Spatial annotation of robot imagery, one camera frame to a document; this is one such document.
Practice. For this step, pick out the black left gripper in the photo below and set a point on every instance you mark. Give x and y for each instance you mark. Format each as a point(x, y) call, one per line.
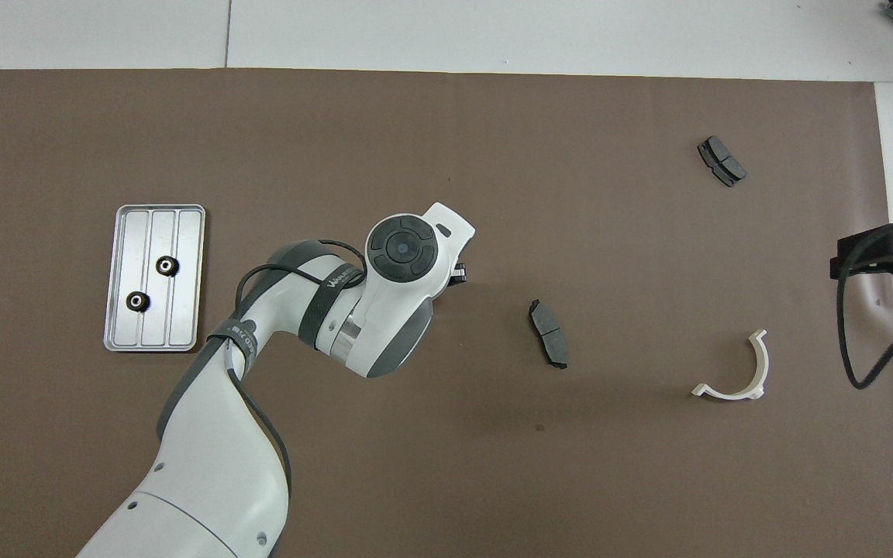
point(459, 273)

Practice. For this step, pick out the black bearing gear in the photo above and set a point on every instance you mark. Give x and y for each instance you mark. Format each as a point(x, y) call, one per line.
point(131, 302)
point(161, 267)

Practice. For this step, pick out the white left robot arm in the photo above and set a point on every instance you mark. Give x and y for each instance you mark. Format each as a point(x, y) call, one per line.
point(206, 465)

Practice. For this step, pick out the silver metal tray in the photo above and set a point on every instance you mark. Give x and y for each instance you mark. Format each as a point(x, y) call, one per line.
point(187, 310)

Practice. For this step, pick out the dark grey brake pad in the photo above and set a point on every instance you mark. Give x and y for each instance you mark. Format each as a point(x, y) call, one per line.
point(549, 333)
point(722, 160)

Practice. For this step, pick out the brown paper table mat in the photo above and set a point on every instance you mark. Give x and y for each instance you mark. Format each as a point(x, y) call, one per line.
point(493, 465)

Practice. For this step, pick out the white curved plastic bracket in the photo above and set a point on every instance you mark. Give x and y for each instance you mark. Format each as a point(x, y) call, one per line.
point(760, 364)

